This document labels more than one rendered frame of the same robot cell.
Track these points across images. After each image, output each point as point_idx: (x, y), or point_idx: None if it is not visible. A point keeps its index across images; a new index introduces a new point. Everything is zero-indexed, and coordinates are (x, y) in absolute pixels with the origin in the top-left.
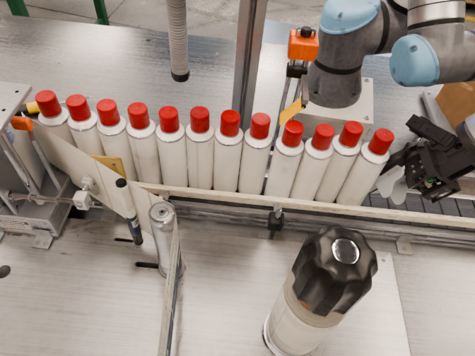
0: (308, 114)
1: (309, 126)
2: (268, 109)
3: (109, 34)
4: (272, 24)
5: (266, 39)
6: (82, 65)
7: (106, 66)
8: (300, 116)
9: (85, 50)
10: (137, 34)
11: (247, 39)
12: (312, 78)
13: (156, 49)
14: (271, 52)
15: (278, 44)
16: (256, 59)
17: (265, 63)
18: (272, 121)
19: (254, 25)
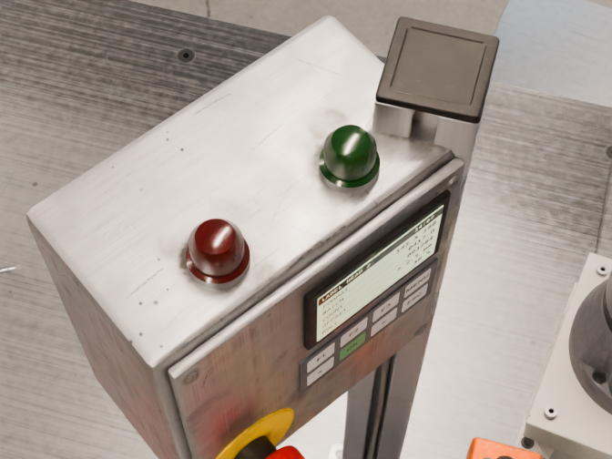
0: (567, 438)
1: (572, 455)
2: (478, 348)
3: (83, 27)
4: (555, 8)
5: (525, 70)
6: (4, 140)
7: (65, 147)
8: (545, 434)
9: (15, 85)
10: (158, 29)
11: (376, 388)
12: (595, 342)
13: (203, 94)
14: (530, 127)
15: (557, 96)
16: (400, 424)
17: (503, 169)
18: (481, 396)
19: (391, 388)
